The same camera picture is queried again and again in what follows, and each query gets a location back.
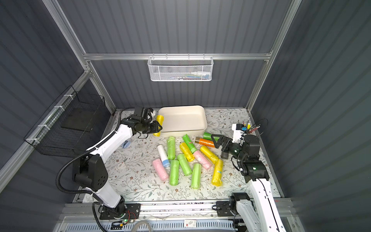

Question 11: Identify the light green trash bag roll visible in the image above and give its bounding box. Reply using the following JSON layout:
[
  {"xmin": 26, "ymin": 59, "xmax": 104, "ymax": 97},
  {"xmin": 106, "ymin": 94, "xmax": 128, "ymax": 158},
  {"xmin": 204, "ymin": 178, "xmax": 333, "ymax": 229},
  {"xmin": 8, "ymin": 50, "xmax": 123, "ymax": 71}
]
[
  {"xmin": 167, "ymin": 136, "xmax": 176, "ymax": 160},
  {"xmin": 177, "ymin": 154, "xmax": 192, "ymax": 176},
  {"xmin": 190, "ymin": 163, "xmax": 202, "ymax": 189},
  {"xmin": 169, "ymin": 159, "xmax": 179, "ymax": 186}
]

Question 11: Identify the green labelled trash bag roll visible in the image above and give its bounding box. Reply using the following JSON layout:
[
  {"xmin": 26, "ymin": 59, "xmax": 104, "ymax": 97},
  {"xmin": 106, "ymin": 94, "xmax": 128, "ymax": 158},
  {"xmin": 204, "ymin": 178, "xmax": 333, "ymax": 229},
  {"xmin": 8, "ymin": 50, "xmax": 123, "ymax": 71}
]
[{"xmin": 182, "ymin": 134, "xmax": 197, "ymax": 154}]

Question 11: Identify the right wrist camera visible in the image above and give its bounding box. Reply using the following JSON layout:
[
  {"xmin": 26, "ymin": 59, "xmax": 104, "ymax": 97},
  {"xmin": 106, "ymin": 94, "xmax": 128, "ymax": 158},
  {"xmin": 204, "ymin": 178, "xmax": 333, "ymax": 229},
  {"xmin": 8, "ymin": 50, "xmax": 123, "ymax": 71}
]
[{"xmin": 231, "ymin": 123, "xmax": 246, "ymax": 143}]

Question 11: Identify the grey trash bag roll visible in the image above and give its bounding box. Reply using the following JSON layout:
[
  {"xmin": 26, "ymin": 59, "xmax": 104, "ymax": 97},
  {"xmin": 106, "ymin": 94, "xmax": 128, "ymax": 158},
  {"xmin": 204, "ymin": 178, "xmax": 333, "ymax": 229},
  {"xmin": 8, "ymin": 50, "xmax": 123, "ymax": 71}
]
[{"xmin": 221, "ymin": 151, "xmax": 229, "ymax": 160}]

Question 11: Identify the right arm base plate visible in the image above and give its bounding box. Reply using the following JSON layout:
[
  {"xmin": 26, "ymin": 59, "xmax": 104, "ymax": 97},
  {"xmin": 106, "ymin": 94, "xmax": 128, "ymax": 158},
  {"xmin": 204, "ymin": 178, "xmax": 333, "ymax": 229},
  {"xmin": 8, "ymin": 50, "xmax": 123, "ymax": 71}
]
[{"xmin": 213, "ymin": 201, "xmax": 238, "ymax": 217}]

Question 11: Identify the white wire wall basket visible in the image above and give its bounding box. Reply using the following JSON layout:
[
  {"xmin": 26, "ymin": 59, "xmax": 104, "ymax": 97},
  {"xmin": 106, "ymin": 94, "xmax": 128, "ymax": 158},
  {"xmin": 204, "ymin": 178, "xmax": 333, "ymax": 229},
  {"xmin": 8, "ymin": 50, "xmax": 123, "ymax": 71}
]
[{"xmin": 147, "ymin": 57, "xmax": 214, "ymax": 82}]

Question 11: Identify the cream storage box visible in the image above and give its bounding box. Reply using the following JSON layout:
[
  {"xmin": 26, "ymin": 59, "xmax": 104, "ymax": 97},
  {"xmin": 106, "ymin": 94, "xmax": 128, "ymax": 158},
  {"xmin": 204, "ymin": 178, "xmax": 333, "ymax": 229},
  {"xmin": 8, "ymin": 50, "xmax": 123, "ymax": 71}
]
[{"xmin": 158, "ymin": 105, "xmax": 208, "ymax": 137}]

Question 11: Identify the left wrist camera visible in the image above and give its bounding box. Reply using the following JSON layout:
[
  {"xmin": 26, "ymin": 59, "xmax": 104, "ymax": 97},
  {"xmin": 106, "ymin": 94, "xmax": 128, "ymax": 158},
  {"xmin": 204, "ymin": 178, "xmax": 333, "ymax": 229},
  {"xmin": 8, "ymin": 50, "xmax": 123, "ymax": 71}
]
[{"xmin": 142, "ymin": 107, "xmax": 156, "ymax": 121}]

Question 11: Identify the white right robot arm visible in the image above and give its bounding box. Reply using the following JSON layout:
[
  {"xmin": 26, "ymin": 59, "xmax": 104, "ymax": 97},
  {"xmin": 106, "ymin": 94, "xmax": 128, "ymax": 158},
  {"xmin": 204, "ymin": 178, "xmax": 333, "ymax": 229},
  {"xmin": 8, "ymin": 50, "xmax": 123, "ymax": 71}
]
[{"xmin": 211, "ymin": 134, "xmax": 286, "ymax": 232}]

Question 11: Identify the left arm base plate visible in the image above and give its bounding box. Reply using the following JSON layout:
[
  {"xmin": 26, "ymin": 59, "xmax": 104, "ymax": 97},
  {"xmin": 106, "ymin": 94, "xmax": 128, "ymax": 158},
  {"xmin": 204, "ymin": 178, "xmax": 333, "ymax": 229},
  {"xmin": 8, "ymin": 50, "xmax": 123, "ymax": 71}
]
[{"xmin": 98, "ymin": 204, "xmax": 142, "ymax": 220}]

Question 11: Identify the black wire side basket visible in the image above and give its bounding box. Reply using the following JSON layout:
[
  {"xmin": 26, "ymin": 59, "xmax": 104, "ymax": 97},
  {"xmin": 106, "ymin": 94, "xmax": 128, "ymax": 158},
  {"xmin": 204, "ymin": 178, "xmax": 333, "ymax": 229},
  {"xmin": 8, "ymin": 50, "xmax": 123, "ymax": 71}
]
[{"xmin": 24, "ymin": 89, "xmax": 110, "ymax": 158}]

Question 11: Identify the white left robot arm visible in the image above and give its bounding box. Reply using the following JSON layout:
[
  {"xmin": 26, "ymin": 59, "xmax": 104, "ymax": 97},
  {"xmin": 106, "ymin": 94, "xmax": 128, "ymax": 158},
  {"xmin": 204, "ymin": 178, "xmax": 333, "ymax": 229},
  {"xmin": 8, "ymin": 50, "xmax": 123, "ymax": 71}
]
[{"xmin": 56, "ymin": 107, "xmax": 162, "ymax": 214}]

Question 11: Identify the pink trash bag roll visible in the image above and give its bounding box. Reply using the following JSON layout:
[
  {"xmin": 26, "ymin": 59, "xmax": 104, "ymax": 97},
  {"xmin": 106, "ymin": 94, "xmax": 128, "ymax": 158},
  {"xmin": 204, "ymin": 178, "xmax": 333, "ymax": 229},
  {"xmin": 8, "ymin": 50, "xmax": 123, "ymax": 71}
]
[
  {"xmin": 152, "ymin": 159, "xmax": 169, "ymax": 181},
  {"xmin": 193, "ymin": 150, "xmax": 213, "ymax": 170}
]

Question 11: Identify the yellow trash bag roll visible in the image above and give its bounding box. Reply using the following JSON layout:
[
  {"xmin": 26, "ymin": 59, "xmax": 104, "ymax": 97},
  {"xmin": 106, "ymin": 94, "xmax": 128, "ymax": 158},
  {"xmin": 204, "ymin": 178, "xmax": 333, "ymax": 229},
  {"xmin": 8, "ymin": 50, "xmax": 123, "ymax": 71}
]
[
  {"xmin": 153, "ymin": 115, "xmax": 164, "ymax": 137},
  {"xmin": 180, "ymin": 142, "xmax": 195, "ymax": 162},
  {"xmin": 200, "ymin": 146, "xmax": 219, "ymax": 164},
  {"xmin": 211, "ymin": 159, "xmax": 224, "ymax": 187}
]

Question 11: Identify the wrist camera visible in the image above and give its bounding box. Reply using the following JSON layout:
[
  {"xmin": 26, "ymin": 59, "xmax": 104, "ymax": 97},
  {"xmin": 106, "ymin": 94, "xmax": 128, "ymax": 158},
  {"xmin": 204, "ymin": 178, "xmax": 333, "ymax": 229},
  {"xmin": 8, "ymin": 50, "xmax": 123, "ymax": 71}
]
[
  {"xmin": 142, "ymin": 107, "xmax": 156, "ymax": 121},
  {"xmin": 231, "ymin": 123, "xmax": 246, "ymax": 143}
]

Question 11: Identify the white pen cup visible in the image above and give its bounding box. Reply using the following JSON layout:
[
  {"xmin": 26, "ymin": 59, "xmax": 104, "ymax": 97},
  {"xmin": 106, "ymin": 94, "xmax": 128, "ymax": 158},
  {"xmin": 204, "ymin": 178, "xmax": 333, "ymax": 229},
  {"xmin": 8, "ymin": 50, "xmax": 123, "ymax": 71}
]
[{"xmin": 241, "ymin": 118, "xmax": 261, "ymax": 136}]

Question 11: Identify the orange trash bag roll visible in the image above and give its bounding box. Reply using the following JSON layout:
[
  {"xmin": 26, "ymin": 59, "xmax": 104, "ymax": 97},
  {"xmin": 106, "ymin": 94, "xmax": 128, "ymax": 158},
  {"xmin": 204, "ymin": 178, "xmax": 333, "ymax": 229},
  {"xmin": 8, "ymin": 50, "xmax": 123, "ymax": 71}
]
[{"xmin": 195, "ymin": 137, "xmax": 215, "ymax": 148}]

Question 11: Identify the white blue trash bag roll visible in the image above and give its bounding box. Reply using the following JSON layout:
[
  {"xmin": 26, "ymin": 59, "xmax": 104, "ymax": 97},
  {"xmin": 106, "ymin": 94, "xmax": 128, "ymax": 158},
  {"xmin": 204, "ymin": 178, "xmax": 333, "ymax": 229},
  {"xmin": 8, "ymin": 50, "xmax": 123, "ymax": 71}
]
[{"xmin": 157, "ymin": 145, "xmax": 170, "ymax": 168}]

